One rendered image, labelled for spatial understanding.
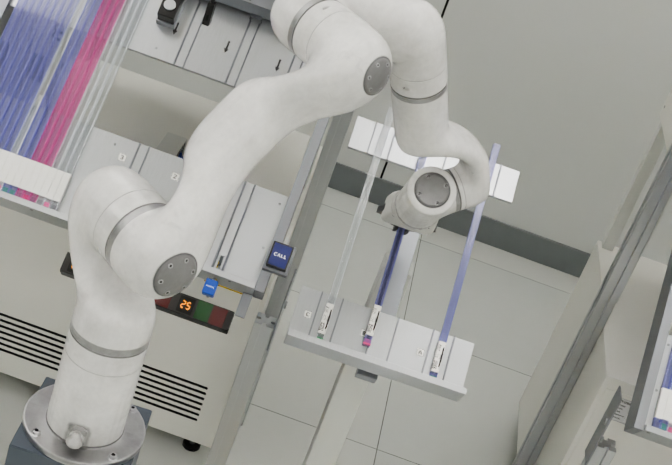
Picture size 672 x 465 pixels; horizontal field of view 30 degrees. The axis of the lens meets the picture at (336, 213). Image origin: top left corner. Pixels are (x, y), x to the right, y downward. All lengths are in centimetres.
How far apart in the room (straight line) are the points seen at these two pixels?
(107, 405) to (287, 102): 53
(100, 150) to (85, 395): 73
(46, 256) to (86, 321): 106
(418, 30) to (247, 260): 74
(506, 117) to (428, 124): 232
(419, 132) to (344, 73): 31
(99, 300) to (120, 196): 16
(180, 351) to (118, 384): 102
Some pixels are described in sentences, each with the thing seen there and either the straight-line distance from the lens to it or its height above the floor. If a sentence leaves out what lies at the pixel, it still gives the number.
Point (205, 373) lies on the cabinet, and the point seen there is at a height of 26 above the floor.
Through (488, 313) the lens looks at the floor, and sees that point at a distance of 409.
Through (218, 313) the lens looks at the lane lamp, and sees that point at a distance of 241.
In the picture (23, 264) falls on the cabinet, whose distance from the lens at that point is 292.
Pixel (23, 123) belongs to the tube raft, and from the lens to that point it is 252.
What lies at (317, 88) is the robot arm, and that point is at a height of 133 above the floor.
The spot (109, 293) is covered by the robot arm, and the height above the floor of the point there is 97.
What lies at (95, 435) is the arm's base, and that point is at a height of 74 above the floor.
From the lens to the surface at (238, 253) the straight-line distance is 243.
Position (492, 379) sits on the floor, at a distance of 378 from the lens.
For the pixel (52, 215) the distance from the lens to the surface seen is 244.
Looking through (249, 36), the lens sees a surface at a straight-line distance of 258.
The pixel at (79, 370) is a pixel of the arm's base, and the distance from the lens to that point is 188.
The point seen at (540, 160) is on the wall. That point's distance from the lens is 436.
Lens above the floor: 200
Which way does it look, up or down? 28 degrees down
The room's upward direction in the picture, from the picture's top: 20 degrees clockwise
